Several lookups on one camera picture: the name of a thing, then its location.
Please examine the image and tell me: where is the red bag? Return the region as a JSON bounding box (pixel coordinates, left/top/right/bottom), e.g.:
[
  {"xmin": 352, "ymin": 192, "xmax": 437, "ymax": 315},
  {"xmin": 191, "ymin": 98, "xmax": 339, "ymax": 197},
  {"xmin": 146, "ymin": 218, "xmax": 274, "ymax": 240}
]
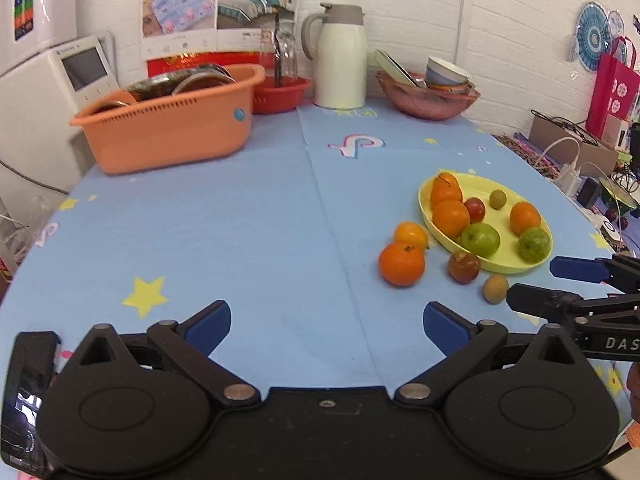
[{"xmin": 586, "ymin": 36, "xmax": 640, "ymax": 140}]

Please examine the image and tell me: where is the red plastic bowl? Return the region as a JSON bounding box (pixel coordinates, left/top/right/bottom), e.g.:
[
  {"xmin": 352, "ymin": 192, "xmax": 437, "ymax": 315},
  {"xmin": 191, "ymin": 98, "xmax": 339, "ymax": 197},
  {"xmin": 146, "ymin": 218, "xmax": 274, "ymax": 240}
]
[{"xmin": 251, "ymin": 77, "xmax": 313, "ymax": 115}]

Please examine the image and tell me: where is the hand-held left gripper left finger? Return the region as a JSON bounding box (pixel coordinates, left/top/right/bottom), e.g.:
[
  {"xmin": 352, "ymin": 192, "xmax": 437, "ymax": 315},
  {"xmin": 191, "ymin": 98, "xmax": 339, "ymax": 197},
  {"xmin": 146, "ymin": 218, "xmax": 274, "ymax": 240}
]
[{"xmin": 62, "ymin": 300, "xmax": 261, "ymax": 406}]

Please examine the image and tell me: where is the yellowish orange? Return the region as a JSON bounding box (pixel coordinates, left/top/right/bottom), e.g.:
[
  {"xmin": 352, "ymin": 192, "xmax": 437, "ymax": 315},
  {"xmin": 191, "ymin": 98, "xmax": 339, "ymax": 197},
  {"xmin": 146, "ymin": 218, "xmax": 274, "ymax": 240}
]
[{"xmin": 394, "ymin": 221, "xmax": 430, "ymax": 251}]

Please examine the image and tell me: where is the white cable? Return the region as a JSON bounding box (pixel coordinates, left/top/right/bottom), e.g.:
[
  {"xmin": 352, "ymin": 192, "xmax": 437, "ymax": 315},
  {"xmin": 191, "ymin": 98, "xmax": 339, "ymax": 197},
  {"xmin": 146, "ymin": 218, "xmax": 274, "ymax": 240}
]
[{"xmin": 535, "ymin": 136, "xmax": 584, "ymax": 172}]

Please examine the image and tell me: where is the dark red green plum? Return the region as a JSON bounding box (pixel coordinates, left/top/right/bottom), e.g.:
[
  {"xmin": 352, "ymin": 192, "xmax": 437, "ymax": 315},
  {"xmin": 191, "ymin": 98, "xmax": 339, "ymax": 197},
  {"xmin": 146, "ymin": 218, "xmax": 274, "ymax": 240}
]
[{"xmin": 447, "ymin": 251, "xmax": 481, "ymax": 284}]

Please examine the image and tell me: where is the green apple plate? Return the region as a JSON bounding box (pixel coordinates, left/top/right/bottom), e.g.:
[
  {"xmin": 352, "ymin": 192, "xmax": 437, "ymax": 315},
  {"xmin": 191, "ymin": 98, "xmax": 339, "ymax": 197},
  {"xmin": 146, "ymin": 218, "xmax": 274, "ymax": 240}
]
[
  {"xmin": 518, "ymin": 227, "xmax": 552, "ymax": 264},
  {"xmin": 460, "ymin": 223, "xmax": 501, "ymax": 257}
]

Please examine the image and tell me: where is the white power strip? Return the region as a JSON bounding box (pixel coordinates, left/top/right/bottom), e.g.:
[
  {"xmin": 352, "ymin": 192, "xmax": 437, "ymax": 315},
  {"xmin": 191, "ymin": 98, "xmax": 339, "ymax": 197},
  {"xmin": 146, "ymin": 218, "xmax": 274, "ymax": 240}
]
[{"xmin": 550, "ymin": 175, "xmax": 618, "ymax": 233}]

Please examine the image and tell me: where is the large orange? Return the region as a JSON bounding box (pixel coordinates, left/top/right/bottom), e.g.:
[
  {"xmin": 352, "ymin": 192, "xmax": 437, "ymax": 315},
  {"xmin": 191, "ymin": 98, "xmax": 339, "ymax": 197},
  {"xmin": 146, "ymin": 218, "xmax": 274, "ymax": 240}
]
[{"xmin": 432, "ymin": 200, "xmax": 471, "ymax": 240}]

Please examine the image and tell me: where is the patterned bowl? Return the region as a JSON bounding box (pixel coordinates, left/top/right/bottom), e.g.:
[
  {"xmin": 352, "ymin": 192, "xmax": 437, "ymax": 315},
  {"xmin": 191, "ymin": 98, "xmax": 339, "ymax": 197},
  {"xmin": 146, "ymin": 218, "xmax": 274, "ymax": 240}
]
[{"xmin": 425, "ymin": 80, "xmax": 476, "ymax": 97}]

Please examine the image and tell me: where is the orange plastic basket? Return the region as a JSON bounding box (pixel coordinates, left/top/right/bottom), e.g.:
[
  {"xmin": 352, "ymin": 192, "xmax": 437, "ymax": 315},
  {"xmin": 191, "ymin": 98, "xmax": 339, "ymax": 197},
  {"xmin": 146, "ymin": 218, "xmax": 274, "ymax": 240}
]
[{"xmin": 70, "ymin": 64, "xmax": 266, "ymax": 176}]

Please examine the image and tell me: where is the white thermos jug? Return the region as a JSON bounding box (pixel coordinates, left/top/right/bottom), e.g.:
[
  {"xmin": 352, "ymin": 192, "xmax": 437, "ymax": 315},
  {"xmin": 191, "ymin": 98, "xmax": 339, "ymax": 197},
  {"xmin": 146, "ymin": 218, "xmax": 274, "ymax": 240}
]
[{"xmin": 301, "ymin": 3, "xmax": 369, "ymax": 110}]

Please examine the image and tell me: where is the white charger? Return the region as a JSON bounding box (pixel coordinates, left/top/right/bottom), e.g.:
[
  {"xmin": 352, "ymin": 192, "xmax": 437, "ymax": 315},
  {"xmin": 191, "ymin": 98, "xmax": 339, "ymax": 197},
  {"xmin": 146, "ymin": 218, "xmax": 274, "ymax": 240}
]
[{"xmin": 556, "ymin": 162, "xmax": 584, "ymax": 196}]

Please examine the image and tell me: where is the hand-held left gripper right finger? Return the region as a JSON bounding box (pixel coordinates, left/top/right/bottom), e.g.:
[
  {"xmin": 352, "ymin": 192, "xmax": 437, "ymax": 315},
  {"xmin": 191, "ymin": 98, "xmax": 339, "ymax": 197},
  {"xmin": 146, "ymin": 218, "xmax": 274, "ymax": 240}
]
[{"xmin": 394, "ymin": 301, "xmax": 596, "ymax": 407}]

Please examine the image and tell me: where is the blue round fan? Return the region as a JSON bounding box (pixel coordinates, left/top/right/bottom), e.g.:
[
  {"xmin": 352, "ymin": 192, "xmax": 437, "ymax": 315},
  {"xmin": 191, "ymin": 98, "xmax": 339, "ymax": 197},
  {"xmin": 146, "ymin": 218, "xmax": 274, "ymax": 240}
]
[{"xmin": 567, "ymin": 2, "xmax": 614, "ymax": 69}]

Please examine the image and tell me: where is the white blue bowl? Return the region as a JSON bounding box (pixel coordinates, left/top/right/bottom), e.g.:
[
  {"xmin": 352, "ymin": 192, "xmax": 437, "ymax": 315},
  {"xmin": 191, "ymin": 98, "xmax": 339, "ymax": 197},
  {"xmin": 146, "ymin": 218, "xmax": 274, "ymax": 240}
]
[{"xmin": 426, "ymin": 56, "xmax": 471, "ymax": 86}]

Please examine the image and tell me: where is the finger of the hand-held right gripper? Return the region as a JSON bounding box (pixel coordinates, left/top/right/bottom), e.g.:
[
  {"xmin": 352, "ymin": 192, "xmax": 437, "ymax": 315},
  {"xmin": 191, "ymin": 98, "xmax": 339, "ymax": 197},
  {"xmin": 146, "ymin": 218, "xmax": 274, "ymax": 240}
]
[
  {"xmin": 550, "ymin": 254, "xmax": 640, "ymax": 293},
  {"xmin": 506, "ymin": 284, "xmax": 640, "ymax": 328}
]

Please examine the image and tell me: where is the black adapter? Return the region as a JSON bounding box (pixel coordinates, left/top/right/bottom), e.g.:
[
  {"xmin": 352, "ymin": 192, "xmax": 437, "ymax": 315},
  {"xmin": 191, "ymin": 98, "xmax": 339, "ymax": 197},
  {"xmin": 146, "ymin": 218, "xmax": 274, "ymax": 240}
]
[{"xmin": 579, "ymin": 177, "xmax": 604, "ymax": 207}]

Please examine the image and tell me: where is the orange with stem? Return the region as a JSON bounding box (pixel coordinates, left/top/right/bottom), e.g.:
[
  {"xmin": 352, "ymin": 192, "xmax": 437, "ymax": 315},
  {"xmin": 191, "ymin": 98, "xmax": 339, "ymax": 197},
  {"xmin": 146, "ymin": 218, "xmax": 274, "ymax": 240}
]
[{"xmin": 430, "ymin": 172, "xmax": 464, "ymax": 207}]

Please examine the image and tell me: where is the metal lid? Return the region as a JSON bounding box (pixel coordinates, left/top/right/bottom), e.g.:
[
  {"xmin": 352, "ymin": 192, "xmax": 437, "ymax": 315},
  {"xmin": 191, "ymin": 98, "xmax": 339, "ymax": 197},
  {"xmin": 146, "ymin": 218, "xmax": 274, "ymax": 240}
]
[{"xmin": 172, "ymin": 65, "xmax": 236, "ymax": 96}]

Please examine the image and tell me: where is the red wall poster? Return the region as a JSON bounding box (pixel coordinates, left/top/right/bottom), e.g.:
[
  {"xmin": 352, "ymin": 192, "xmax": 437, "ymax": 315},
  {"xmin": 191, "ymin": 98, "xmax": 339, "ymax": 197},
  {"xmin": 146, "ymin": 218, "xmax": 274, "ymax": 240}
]
[{"xmin": 146, "ymin": 51, "xmax": 261, "ymax": 79}]

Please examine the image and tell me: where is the white green dish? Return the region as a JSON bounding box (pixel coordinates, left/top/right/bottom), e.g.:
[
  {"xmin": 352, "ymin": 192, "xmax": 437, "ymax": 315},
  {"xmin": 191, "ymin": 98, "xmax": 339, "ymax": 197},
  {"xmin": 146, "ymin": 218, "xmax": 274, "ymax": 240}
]
[{"xmin": 375, "ymin": 50, "xmax": 418, "ymax": 88}]

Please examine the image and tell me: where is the white box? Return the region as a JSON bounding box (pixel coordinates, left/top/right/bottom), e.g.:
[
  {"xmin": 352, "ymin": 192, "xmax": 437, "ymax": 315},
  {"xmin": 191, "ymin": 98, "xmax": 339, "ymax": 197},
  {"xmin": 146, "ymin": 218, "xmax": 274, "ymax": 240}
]
[{"xmin": 602, "ymin": 112, "xmax": 632, "ymax": 149}]

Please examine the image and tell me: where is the white water purifier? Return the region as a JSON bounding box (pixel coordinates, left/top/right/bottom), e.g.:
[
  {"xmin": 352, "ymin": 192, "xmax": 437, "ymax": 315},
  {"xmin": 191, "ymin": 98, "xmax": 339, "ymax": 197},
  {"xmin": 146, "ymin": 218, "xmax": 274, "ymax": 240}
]
[{"xmin": 0, "ymin": 0, "xmax": 79, "ymax": 57}]

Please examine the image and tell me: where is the yellow plastic plate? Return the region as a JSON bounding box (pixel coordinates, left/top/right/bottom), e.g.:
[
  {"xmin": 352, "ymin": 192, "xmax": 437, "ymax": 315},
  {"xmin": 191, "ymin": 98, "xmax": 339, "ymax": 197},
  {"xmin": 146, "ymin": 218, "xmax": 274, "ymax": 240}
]
[{"xmin": 418, "ymin": 172, "xmax": 554, "ymax": 275}]

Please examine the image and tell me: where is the green bowl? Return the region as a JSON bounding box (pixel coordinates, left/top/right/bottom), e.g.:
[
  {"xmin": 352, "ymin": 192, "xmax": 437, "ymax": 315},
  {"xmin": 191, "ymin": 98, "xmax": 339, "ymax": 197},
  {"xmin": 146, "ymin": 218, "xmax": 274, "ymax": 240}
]
[{"xmin": 600, "ymin": 177, "xmax": 640, "ymax": 217}]

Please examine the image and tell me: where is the person's right hand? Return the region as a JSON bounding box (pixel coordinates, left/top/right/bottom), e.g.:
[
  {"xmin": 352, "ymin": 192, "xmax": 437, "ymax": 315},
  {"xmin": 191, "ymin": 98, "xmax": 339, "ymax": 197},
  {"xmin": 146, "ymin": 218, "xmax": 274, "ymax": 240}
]
[{"xmin": 626, "ymin": 362, "xmax": 640, "ymax": 423}]

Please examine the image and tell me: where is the copper coloured bowl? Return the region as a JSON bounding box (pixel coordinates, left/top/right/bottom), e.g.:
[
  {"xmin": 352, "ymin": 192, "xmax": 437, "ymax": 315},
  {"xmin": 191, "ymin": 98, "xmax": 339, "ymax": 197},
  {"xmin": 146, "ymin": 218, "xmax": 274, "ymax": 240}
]
[{"xmin": 376, "ymin": 71, "xmax": 482, "ymax": 121}]

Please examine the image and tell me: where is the metal plate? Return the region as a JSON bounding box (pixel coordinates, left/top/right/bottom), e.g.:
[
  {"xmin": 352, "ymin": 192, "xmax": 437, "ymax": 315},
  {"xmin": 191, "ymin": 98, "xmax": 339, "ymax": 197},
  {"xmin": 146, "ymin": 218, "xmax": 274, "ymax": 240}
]
[{"xmin": 127, "ymin": 72, "xmax": 201, "ymax": 102}]

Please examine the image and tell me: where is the white appliance with screen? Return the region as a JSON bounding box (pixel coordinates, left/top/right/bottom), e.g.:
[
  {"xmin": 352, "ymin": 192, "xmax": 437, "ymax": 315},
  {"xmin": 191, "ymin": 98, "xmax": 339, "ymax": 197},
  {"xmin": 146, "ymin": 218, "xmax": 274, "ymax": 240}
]
[{"xmin": 0, "ymin": 31, "xmax": 119, "ymax": 196}]

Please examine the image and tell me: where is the cardboard box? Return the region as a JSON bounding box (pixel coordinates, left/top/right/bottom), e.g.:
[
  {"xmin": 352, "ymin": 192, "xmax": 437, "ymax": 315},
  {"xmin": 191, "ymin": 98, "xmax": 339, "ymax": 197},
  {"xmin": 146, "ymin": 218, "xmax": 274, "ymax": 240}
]
[{"xmin": 529, "ymin": 110, "xmax": 621, "ymax": 179}]

